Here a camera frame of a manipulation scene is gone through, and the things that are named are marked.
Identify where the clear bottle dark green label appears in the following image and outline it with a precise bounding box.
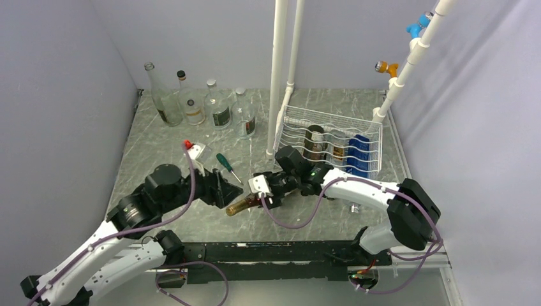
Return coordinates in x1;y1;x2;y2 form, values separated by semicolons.
232;87;256;139

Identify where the blue labelled water bottle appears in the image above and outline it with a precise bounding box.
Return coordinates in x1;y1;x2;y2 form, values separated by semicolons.
346;135;370;178

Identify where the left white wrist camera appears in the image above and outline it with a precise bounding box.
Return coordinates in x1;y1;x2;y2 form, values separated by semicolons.
183;140;212;173

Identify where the clear bottle silver cap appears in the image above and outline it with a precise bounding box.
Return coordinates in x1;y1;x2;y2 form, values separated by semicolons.
204;79;231;130

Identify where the dark bottle black cap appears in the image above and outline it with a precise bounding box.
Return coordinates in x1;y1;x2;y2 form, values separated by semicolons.
329;129;348;166

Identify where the green handled screwdriver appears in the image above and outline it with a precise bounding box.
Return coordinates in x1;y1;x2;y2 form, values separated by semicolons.
216;153;243;185

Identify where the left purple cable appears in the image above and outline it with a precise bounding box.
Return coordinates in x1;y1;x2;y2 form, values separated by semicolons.
27;143;231;306

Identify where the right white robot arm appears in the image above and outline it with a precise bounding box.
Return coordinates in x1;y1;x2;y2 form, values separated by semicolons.
249;146;442;265

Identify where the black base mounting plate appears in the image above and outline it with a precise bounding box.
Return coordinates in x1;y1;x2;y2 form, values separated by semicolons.
160;240;392;284

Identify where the thick white vertical pipe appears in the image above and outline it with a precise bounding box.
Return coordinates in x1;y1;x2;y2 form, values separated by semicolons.
265;0;288;159

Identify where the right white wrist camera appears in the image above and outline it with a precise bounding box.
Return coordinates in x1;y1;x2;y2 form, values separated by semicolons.
248;174;272;198

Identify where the orange pipe nozzle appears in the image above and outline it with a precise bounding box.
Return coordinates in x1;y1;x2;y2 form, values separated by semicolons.
374;61;399;78

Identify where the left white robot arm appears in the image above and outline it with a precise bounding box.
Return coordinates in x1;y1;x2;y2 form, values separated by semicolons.
20;164;243;305

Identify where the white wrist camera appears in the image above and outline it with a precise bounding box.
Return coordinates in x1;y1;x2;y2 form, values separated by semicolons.
248;174;272;198
183;140;212;173

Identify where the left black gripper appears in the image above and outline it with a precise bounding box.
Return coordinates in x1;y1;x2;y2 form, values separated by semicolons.
159;159;243;214

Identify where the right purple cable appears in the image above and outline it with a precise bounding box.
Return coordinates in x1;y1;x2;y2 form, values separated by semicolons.
260;176;444;296

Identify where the dark bottle grey foil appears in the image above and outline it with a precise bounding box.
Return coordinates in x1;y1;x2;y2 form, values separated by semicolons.
302;125;327;162

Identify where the dark bottle gold foil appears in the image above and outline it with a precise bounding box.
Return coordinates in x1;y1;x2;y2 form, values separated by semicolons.
225;187;297;217

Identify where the purple cable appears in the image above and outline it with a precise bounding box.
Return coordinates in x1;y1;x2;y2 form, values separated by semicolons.
27;143;231;306
260;176;444;296

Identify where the slanted white pipe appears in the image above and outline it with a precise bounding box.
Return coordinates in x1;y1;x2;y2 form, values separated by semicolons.
368;0;456;131

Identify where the aluminium frame rail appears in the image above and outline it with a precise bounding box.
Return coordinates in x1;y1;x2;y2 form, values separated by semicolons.
67;240;464;306

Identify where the blue pipe nozzle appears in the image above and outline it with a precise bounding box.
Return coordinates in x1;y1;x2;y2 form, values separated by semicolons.
406;11;434;39

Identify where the white wire wine rack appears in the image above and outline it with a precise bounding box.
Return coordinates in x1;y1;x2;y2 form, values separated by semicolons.
274;106;383;179

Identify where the clear bottle white label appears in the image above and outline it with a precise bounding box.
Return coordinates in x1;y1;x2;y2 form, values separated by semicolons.
176;70;205;126

